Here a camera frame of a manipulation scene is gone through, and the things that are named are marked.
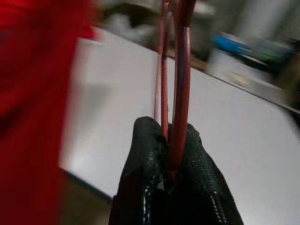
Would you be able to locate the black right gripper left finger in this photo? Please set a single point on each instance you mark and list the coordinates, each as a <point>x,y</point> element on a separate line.
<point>140,187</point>

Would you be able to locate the red plastic hanger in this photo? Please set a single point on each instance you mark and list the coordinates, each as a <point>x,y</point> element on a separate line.
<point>184,105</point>

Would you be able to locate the thin red hanger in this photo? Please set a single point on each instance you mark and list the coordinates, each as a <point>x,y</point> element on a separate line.
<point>164,93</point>

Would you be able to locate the red garment with white stitching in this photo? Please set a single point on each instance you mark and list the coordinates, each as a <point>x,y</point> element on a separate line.
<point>35,93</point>

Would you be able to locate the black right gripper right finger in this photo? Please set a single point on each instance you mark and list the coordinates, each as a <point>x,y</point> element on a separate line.
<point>199,187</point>

